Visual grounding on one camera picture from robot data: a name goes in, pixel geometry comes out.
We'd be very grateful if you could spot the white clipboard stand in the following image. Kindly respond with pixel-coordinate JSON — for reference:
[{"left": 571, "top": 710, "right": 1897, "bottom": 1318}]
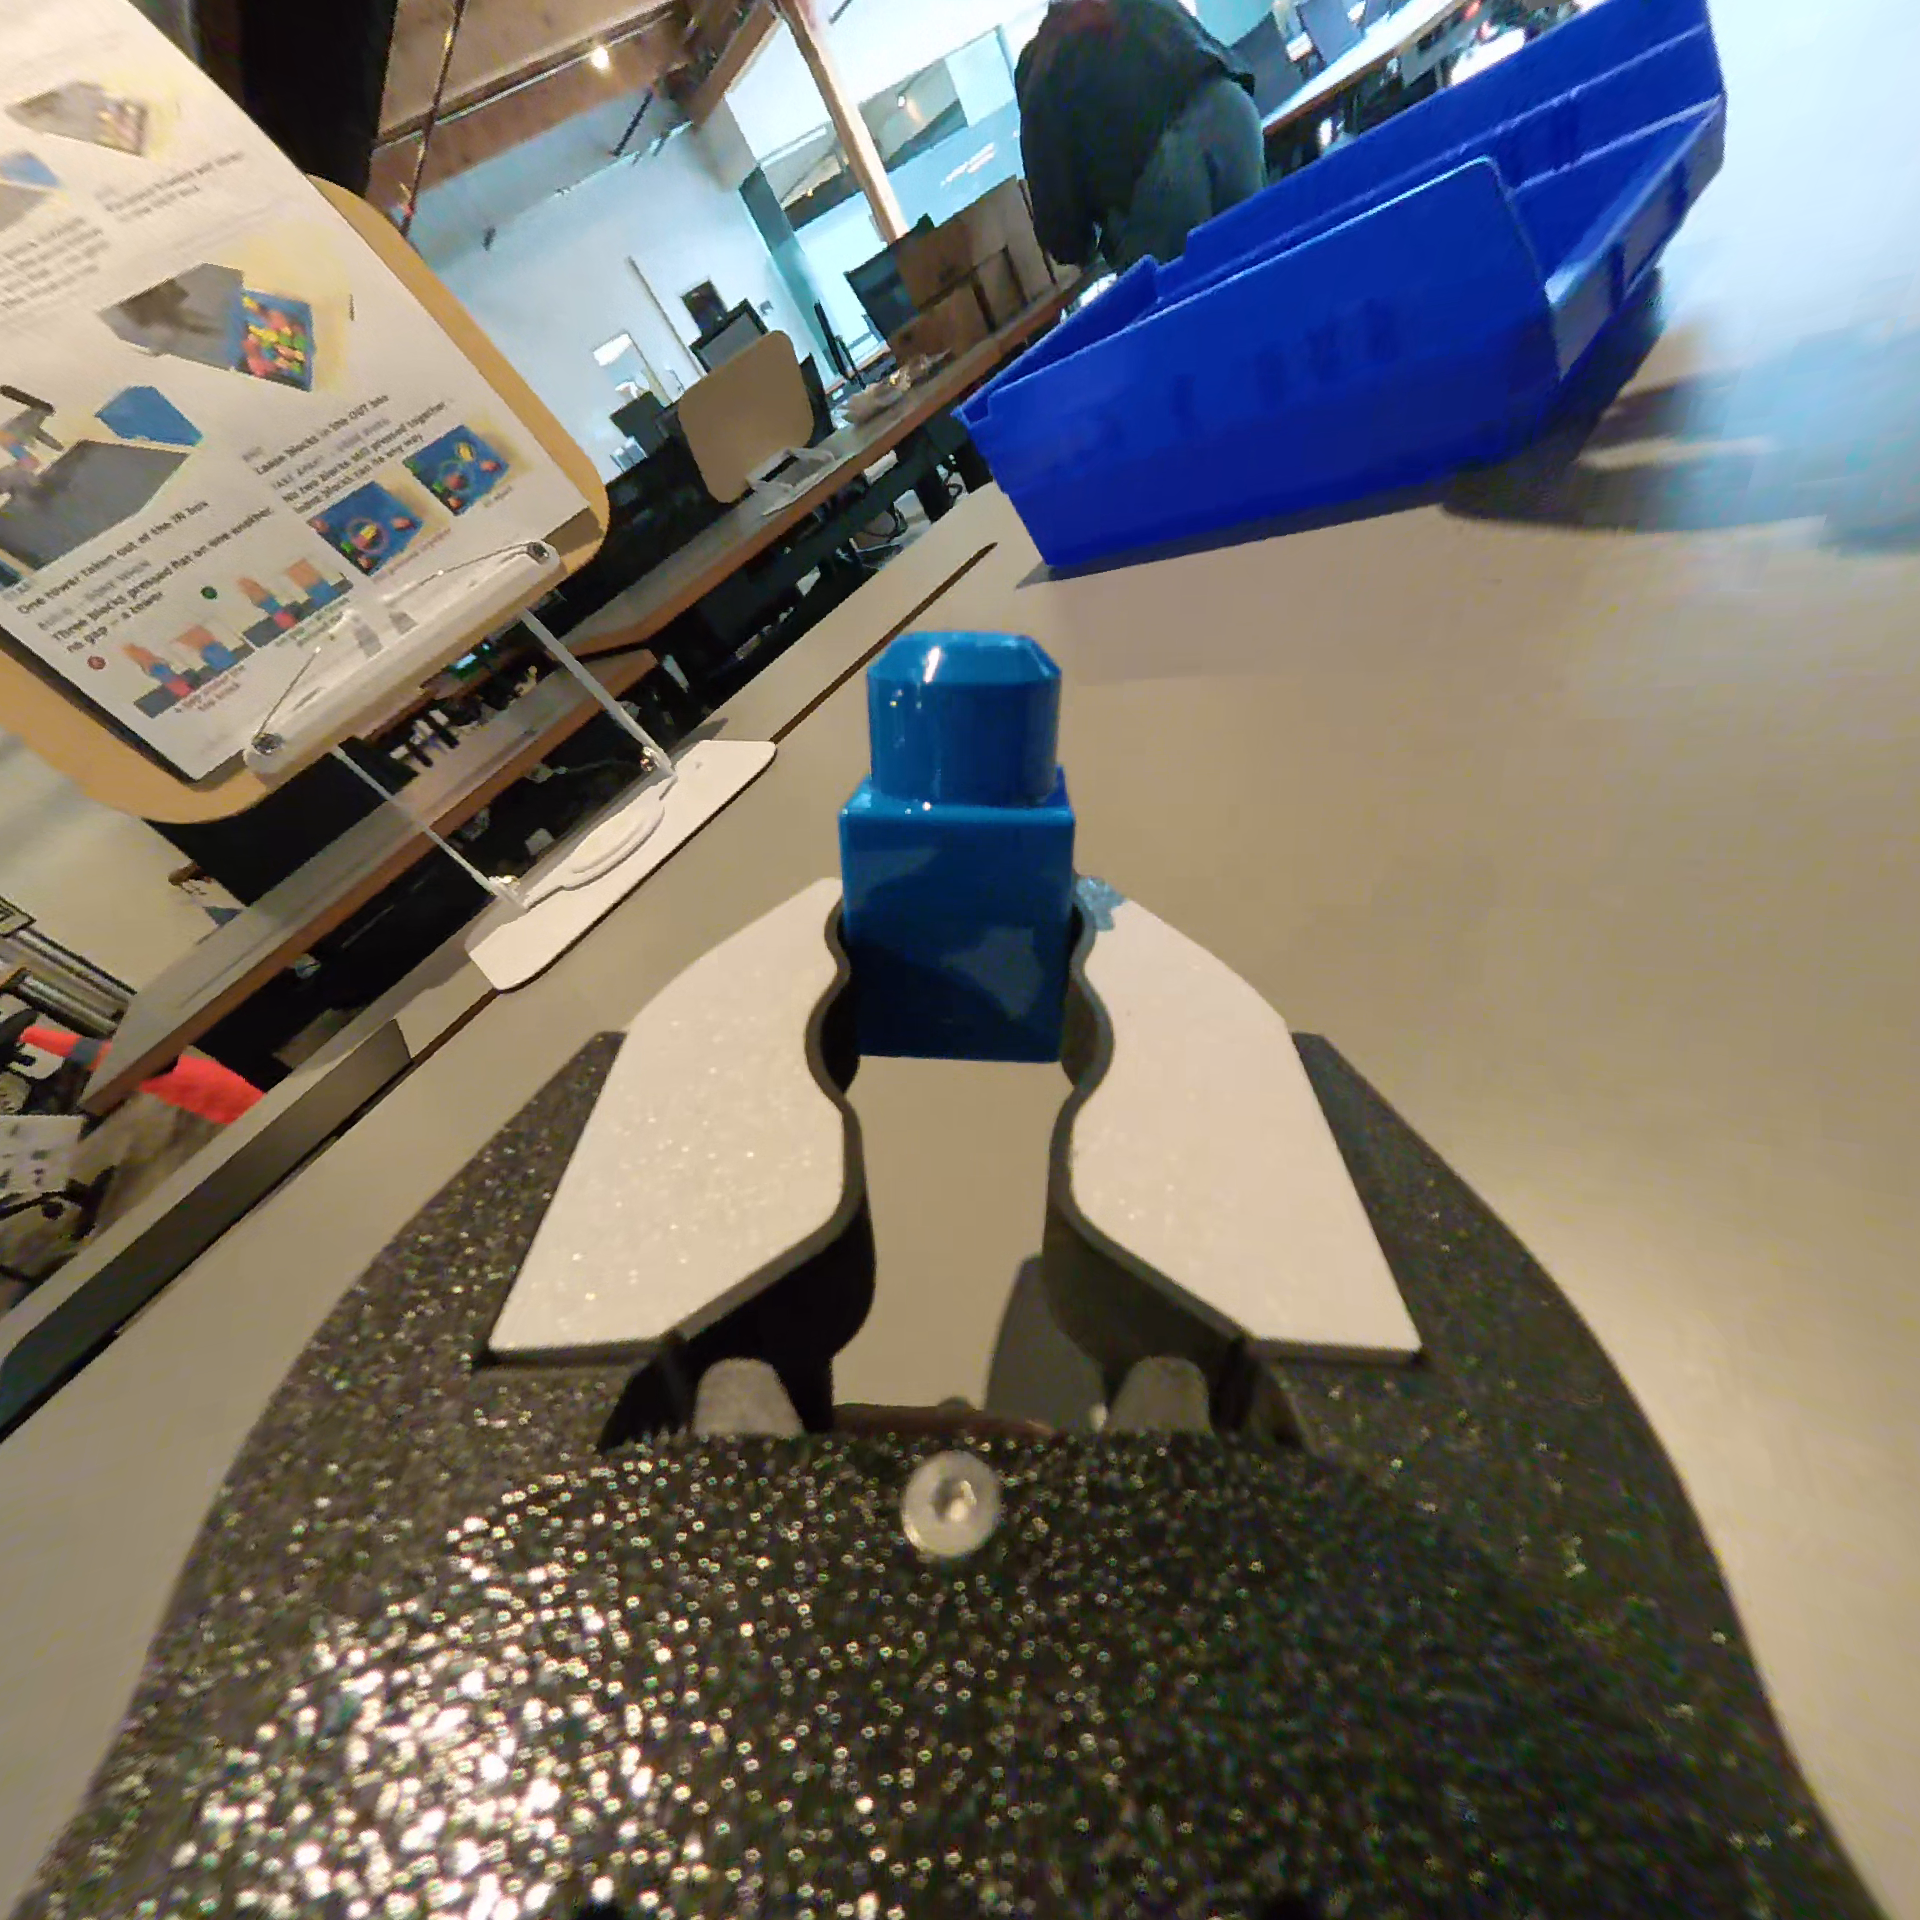
[{"left": 243, "top": 538, "right": 679, "bottom": 910}]

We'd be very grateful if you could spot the blue mega block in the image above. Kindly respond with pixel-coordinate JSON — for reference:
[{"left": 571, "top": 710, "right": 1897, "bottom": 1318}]
[{"left": 836, "top": 632, "right": 1077, "bottom": 1061}]

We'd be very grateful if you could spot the orange traffic cone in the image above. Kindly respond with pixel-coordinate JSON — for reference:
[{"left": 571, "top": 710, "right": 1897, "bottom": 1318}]
[{"left": 29, "top": 1027, "right": 266, "bottom": 1131}]

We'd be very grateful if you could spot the stack of cardboard boxes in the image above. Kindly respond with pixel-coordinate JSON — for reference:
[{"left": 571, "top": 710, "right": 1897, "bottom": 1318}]
[{"left": 890, "top": 180, "right": 1059, "bottom": 369}]

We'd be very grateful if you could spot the white desk mat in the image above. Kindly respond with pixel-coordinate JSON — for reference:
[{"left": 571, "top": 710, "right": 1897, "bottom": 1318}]
[{"left": 468, "top": 737, "right": 781, "bottom": 994}]

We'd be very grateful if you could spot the wooden clipboard with instruction sheet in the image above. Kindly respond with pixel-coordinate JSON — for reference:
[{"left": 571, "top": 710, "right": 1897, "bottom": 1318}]
[{"left": 0, "top": 0, "right": 611, "bottom": 825}]

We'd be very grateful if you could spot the long brown workbench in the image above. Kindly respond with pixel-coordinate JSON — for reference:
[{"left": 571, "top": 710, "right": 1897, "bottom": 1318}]
[
  {"left": 81, "top": 646, "right": 663, "bottom": 1113},
  {"left": 571, "top": 284, "right": 1079, "bottom": 663}
]

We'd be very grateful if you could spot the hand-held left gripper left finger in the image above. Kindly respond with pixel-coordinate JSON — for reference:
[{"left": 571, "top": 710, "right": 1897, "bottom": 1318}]
[{"left": 486, "top": 880, "right": 876, "bottom": 1368}]

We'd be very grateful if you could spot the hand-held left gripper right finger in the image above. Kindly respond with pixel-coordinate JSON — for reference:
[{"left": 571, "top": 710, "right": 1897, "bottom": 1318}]
[{"left": 1046, "top": 885, "right": 1422, "bottom": 1368}]

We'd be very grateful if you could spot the beige office chair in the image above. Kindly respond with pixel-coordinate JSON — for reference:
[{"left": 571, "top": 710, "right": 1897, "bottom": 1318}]
[{"left": 679, "top": 330, "right": 818, "bottom": 507}]

